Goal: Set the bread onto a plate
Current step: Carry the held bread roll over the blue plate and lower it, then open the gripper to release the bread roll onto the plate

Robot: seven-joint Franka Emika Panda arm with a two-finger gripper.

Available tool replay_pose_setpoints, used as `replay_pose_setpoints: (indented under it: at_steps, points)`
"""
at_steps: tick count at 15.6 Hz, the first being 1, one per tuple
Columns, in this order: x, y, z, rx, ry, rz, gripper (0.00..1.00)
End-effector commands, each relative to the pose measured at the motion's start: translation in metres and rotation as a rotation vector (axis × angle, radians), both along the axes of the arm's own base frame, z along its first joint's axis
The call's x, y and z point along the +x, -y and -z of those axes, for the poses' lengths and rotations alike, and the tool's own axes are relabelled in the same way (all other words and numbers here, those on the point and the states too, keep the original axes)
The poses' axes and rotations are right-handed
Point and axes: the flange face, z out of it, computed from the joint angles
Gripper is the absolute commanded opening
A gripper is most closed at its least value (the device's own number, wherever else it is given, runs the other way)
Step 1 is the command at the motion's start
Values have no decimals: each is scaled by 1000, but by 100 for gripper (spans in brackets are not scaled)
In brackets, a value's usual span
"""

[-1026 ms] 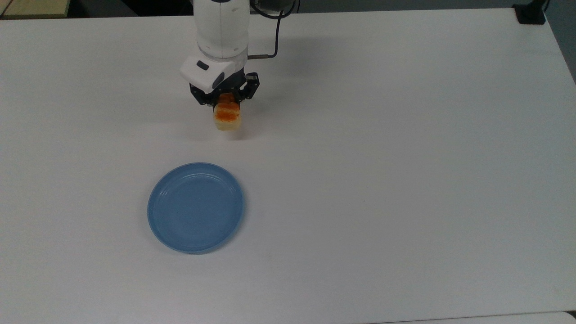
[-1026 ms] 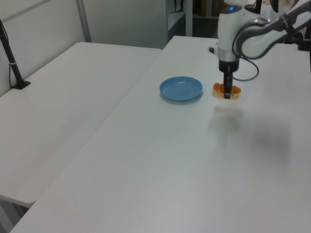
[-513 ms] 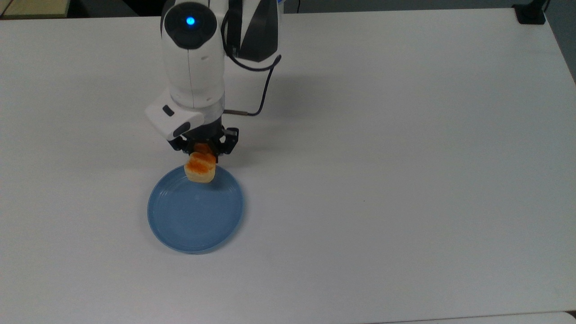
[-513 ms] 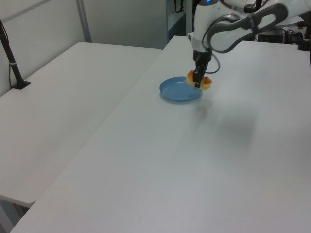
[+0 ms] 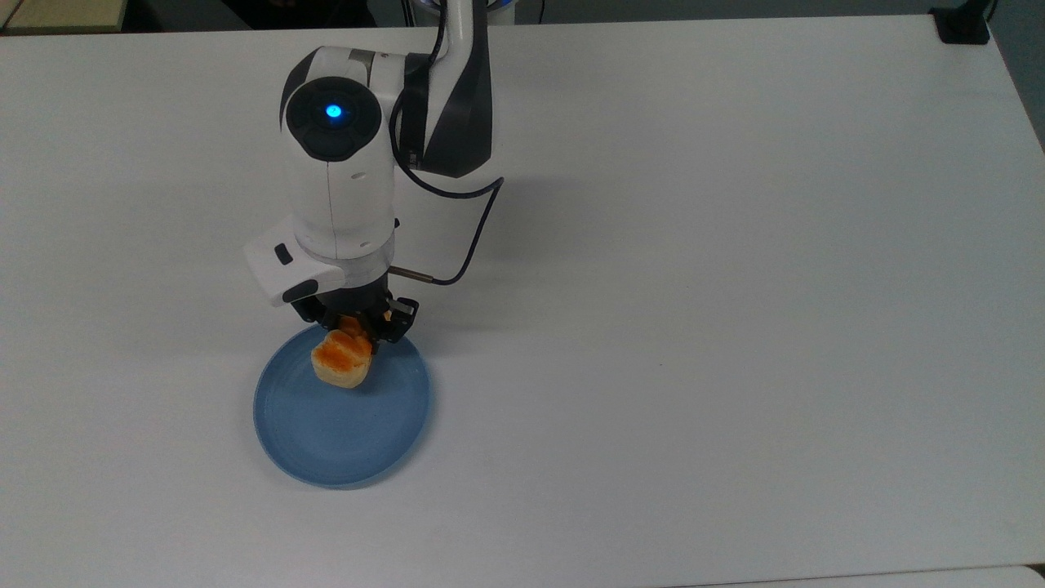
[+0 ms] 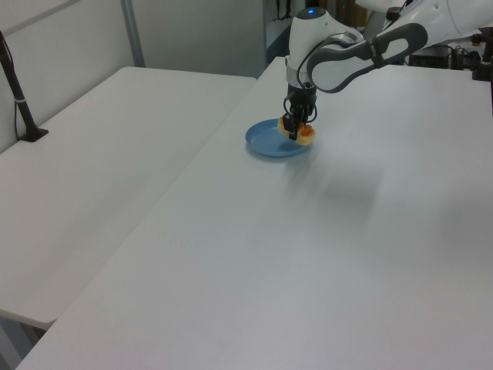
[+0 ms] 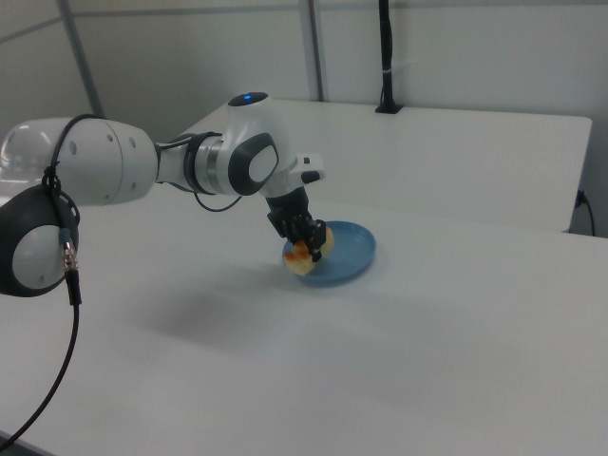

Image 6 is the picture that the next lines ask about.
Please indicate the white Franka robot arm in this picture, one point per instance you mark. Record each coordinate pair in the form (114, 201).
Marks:
(304, 42)

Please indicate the toy bread with orange topping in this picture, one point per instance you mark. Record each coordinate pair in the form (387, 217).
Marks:
(307, 134)

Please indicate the black clamp equipment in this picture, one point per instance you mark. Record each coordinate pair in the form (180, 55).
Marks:
(462, 58)

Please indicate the blue plastic plate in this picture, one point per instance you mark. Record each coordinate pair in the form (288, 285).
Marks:
(265, 140)

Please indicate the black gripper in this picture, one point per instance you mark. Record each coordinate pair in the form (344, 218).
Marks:
(301, 100)

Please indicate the black camera stand pole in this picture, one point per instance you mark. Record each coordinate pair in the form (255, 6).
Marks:
(21, 108)

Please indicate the dark hanging item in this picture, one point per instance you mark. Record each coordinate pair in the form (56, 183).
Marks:
(283, 9)

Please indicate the grey metal corner post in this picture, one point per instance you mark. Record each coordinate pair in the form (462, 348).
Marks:
(133, 34)

